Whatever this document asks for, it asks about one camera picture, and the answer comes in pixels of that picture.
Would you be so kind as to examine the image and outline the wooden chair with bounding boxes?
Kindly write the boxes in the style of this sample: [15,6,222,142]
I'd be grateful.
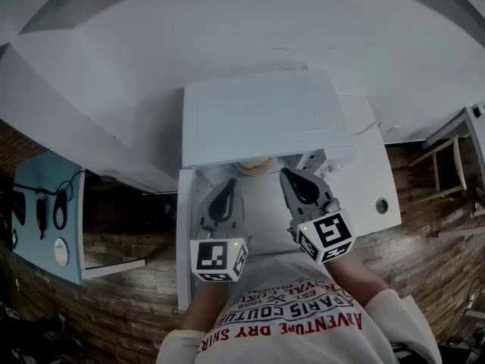
[408,133,470,205]

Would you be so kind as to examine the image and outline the black oblong desk device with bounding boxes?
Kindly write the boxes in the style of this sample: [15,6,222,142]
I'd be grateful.
[35,196,49,241]

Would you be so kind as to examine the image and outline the small round white disc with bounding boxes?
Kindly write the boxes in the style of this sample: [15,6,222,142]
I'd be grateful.
[53,237,70,267]

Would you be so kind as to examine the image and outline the black monitor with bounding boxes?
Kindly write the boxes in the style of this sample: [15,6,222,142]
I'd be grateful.
[11,190,28,230]

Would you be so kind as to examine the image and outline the person's left forearm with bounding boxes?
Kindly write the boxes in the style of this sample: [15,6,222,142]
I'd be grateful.
[180,278,236,334]

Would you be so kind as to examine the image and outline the white table with grommet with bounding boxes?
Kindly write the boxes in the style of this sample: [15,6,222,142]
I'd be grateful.
[191,85,403,258]

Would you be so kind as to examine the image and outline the person's right forearm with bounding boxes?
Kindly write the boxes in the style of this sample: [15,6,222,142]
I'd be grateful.
[324,255,392,311]

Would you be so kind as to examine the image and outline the light blue desk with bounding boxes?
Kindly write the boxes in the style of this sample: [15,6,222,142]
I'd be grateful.
[10,151,147,287]

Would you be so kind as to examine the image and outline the black looped cable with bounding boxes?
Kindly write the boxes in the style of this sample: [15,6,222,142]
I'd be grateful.
[52,171,86,231]

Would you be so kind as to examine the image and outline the white microwave oven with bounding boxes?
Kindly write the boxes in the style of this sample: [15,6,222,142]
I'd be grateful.
[176,69,358,311]

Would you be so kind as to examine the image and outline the white side table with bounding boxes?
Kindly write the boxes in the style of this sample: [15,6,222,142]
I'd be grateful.
[421,103,485,174]

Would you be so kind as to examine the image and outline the person's printed white sweatshirt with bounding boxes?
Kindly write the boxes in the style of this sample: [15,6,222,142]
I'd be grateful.
[155,251,445,364]

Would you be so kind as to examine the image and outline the round white plate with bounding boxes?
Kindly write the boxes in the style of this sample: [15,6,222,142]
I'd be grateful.
[236,156,279,177]

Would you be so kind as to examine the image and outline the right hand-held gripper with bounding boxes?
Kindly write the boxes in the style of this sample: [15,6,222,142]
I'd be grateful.
[279,167,358,265]

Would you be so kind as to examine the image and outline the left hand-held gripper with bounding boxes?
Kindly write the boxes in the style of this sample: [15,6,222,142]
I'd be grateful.
[189,178,253,284]

